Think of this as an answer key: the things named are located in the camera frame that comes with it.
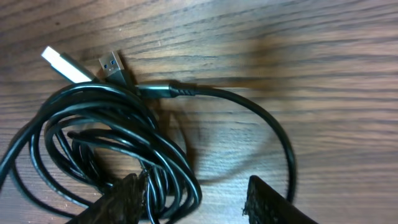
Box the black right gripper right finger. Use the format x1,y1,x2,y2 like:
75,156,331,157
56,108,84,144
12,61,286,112
243,175,317,224

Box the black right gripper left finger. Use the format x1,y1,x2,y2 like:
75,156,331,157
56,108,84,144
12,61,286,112
67,174,146,224

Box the thick black USB cable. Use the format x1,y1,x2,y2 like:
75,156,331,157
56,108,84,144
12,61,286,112
0,45,297,224

